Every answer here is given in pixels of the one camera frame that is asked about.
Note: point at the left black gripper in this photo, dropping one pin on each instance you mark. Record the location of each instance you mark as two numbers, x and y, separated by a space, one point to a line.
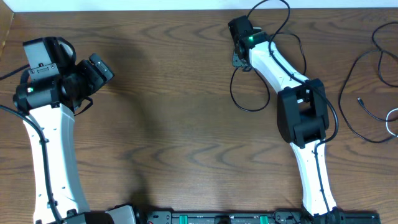
99 78

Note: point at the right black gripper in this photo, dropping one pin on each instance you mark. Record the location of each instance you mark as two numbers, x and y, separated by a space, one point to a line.
237 62

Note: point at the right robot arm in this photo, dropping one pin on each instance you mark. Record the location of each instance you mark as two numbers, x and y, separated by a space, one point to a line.
302 114

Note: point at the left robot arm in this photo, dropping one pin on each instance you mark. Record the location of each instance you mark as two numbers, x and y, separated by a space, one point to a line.
48 99

